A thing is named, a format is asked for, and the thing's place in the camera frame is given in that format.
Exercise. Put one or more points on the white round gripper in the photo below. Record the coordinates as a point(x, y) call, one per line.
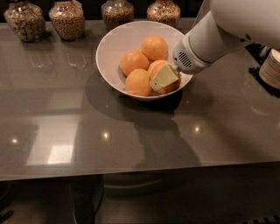
point(184, 57)

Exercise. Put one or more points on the orange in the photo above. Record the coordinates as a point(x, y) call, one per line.
point(133, 59)
point(170, 87)
point(138, 83)
point(154, 48)

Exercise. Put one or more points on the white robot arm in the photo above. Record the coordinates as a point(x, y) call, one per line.
point(228, 26)

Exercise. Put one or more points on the white ceramic bowl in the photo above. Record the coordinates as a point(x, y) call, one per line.
point(127, 37)

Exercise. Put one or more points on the glass jar of grains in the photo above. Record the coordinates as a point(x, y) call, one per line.
point(164, 11)
point(117, 12)
point(67, 17)

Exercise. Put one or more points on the black trivet mat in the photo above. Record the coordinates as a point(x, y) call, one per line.
point(260, 53)

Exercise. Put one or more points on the stack of wooden coasters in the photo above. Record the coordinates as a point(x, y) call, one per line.
point(270, 69)

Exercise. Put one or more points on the far left glass jar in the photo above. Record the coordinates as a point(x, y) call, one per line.
point(26, 20)

